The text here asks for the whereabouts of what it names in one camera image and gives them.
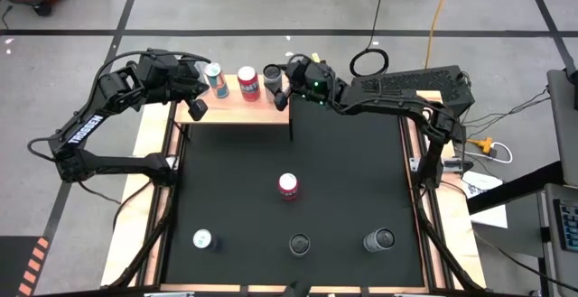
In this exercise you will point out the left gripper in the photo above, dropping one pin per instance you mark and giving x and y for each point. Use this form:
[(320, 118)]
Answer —
[(174, 80)]

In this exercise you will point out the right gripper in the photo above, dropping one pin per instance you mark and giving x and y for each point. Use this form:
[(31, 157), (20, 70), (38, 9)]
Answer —
[(311, 82)]

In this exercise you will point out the white Celsius tropical can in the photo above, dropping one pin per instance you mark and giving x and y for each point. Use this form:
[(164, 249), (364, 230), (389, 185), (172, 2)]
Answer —
[(271, 87)]

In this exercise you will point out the blue silver Red Bull can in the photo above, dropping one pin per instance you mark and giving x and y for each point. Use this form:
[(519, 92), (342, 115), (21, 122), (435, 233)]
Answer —
[(202, 239), (217, 85)]

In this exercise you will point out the red Fanta can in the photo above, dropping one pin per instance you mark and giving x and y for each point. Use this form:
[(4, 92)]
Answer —
[(287, 188), (249, 89)]

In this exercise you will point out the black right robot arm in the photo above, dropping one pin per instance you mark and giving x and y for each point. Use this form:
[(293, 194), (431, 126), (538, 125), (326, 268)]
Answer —
[(397, 105)]

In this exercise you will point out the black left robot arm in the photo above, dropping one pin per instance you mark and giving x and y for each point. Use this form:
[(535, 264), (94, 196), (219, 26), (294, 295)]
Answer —
[(86, 130)]

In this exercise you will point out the white blue-banded beverage can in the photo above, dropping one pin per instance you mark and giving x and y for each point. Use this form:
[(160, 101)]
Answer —
[(377, 240)]

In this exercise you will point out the black computer tower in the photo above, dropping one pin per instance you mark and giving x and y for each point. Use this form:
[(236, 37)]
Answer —
[(406, 80)]

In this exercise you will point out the wooden table side board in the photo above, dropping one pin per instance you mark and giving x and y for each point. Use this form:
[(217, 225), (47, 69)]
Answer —
[(456, 234), (131, 225)]

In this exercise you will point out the dark can bottom centre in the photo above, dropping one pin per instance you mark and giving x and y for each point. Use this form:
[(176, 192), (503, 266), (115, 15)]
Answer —
[(299, 244)]

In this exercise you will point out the wooden table edge strip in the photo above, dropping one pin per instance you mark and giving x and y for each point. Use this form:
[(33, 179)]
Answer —
[(203, 288)]

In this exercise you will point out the orange power splitter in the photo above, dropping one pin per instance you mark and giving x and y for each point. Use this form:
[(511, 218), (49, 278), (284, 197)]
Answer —
[(482, 145)]

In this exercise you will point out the printed white paper sheet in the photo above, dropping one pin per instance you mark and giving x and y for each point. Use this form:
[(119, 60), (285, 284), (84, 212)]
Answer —
[(485, 184)]

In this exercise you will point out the blank white paper sheet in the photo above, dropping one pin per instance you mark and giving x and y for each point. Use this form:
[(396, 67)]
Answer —
[(492, 216)]

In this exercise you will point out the black mat orange stripes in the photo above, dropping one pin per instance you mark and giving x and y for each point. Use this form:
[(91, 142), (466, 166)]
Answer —
[(13, 265)]

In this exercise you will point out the black support beam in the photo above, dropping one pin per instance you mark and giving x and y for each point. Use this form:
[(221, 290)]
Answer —
[(528, 184)]

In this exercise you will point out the grey control console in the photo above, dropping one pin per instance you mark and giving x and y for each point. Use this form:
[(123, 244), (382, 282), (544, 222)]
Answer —
[(548, 243)]

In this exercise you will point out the blue-key keypad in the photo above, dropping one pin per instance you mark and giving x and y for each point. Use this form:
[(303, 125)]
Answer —
[(570, 225)]

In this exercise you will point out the wooden shelf black frame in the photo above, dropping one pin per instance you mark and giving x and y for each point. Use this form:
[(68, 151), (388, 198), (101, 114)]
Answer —
[(235, 112)]

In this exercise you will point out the black table frame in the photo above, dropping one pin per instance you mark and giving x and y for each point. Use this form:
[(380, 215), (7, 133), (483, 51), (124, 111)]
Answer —
[(155, 265)]

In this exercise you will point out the white metal bracket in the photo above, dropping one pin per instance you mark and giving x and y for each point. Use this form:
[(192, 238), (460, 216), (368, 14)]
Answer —
[(417, 295), (169, 294)]

